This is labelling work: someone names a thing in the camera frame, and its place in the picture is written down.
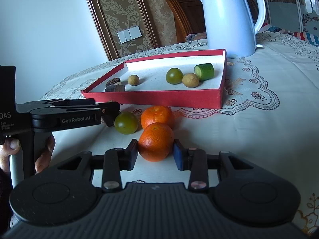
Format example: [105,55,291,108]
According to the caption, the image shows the green round plum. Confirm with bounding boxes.
[165,68,184,85]
[114,112,138,134]

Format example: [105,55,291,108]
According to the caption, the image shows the dark brown water chestnut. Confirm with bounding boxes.
[105,78,122,87]

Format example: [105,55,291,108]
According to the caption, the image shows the orange mandarin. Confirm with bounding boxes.
[140,106,175,129]
[138,122,174,162]

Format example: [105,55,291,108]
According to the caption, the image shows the person's left hand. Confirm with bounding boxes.
[0,134,56,177]

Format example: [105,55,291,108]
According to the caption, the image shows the dark square cake piece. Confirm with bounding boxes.
[104,84,125,92]

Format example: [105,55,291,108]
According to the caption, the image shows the tan longan fruit left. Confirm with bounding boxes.
[127,74,140,86]

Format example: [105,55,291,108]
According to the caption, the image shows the tan longan fruit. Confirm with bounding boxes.
[182,73,200,88]
[127,74,140,86]

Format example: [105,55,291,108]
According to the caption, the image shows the red shallow cardboard box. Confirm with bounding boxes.
[81,50,226,109]

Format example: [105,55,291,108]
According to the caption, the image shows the tan longan fruit right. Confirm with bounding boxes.
[182,73,200,88]

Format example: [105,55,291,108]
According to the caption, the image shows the green cucumber piece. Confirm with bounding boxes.
[194,63,215,81]

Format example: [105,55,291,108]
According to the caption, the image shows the pink patterned pillow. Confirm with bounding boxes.
[185,32,207,42]

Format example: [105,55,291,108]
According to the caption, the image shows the brown wooden headboard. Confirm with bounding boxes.
[165,0,206,43]

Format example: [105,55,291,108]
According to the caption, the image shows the white electric kettle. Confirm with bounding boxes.
[200,0,266,57]

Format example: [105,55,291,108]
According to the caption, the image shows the striped colourful blanket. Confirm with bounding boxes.
[258,23,319,48]

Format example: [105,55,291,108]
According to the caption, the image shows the mirrored sliding wardrobe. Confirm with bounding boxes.
[265,0,318,36]

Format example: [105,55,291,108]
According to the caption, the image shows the white wall light switch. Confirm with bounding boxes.
[117,26,142,44]

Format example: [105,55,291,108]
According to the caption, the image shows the brown wall moulding frame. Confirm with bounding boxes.
[87,0,162,61]

